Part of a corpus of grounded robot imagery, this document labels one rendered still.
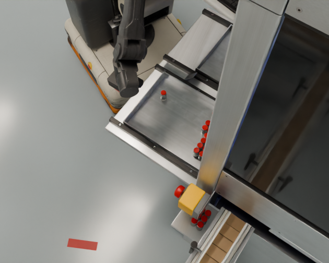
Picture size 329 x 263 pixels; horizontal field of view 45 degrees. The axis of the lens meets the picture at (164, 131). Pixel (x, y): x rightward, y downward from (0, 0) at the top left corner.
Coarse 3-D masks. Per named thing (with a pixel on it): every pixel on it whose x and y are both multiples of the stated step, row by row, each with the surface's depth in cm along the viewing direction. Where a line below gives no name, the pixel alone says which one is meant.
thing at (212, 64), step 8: (224, 32) 161; (224, 40) 164; (216, 48) 162; (224, 48) 162; (208, 56) 159; (216, 56) 160; (224, 56) 160; (200, 64) 155; (208, 64) 159; (216, 64) 159; (200, 72) 154; (208, 72) 157; (216, 72) 157; (216, 80) 152
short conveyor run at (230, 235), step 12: (216, 216) 128; (228, 216) 124; (216, 228) 127; (228, 228) 127; (240, 228) 127; (252, 228) 126; (204, 240) 125; (216, 240) 125; (228, 240) 125; (240, 240) 125; (192, 252) 123; (204, 252) 120; (216, 252) 124; (228, 252) 120; (240, 252) 123
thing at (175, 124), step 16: (160, 80) 154; (176, 80) 153; (144, 96) 149; (160, 96) 152; (176, 96) 152; (192, 96) 152; (144, 112) 150; (160, 112) 150; (176, 112) 150; (192, 112) 150; (208, 112) 150; (144, 128) 147; (160, 128) 147; (176, 128) 147; (192, 128) 147; (160, 144) 140; (176, 144) 144; (192, 144) 144; (192, 160) 141
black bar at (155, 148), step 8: (112, 120) 146; (120, 128) 146; (128, 128) 145; (136, 136) 143; (144, 144) 143; (152, 144) 142; (160, 152) 141; (168, 160) 141; (176, 160) 140; (184, 168) 138; (192, 176) 139
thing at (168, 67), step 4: (168, 64) 159; (168, 68) 158; (172, 68) 158; (176, 68) 158; (172, 72) 157; (176, 72) 157; (180, 72) 157; (180, 76) 156; (184, 76) 156; (188, 76) 155; (192, 76) 151
